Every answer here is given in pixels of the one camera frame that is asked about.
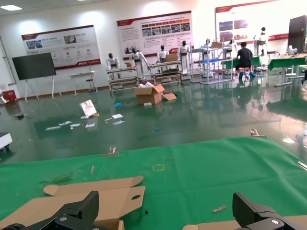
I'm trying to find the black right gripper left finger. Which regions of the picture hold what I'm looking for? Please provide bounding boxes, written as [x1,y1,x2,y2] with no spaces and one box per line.
[26,191,100,230]

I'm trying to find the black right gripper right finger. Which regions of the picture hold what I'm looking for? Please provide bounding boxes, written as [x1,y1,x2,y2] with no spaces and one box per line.
[232,192,307,230]

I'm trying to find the cardboard box with round hole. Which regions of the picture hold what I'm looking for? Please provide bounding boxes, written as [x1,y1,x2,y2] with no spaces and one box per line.
[0,176,146,230]

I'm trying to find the red box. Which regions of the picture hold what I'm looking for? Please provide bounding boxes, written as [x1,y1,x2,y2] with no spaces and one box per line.
[1,89,18,103]

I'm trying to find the green table cloth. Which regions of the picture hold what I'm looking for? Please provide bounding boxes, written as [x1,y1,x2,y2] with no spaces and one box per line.
[0,137,307,230]

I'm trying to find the white machine base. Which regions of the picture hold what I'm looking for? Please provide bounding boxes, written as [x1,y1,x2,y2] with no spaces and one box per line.
[0,132,13,153]

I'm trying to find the black stool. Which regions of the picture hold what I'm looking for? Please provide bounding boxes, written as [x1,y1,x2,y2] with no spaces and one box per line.
[85,79,98,94]

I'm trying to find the open large cardboard carton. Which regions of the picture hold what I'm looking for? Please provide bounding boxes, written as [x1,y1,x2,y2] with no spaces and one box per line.
[134,83,166,105]

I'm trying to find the small white table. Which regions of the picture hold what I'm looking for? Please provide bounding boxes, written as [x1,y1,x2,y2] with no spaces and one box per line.
[69,70,96,97]

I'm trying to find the flat cardboard sheet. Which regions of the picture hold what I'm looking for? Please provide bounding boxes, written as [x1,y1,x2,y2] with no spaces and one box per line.
[162,92,178,102]

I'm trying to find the white humanoid robot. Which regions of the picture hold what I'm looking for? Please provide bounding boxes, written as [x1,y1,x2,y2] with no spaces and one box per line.
[106,53,121,80]
[156,44,170,65]
[129,47,151,80]
[178,40,192,75]
[253,26,271,56]

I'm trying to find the green covered work table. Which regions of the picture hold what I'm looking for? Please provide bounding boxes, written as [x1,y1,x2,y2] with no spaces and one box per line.
[267,56,307,87]
[220,55,261,81]

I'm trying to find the black display screen on stand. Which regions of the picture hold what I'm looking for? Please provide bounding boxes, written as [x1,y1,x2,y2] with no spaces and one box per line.
[12,52,64,103]

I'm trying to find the metal shelf rack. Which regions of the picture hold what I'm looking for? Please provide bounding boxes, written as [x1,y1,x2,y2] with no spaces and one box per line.
[190,46,235,85]

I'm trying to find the seated person in dark shirt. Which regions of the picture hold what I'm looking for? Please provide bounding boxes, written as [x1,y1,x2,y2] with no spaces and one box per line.
[234,41,257,80]

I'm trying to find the black tall cabinet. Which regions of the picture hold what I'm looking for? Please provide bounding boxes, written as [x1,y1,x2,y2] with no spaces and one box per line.
[287,15,307,56]

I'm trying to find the cardboard box holding cables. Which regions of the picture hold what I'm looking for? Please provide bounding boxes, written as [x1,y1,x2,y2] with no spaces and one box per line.
[183,215,307,230]

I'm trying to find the metal frame workbench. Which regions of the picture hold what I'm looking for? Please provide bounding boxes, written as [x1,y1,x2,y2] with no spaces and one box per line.
[149,60,183,86]
[106,66,139,92]

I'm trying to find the red bordered wall poster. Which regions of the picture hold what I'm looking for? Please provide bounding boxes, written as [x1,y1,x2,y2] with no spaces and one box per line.
[21,24,102,70]

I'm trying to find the wall poster with photo row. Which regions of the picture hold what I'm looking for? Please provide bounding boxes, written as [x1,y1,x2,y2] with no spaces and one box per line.
[116,10,194,61]

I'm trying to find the large bright wall poster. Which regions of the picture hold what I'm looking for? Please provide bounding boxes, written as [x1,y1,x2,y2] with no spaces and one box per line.
[214,0,307,46]

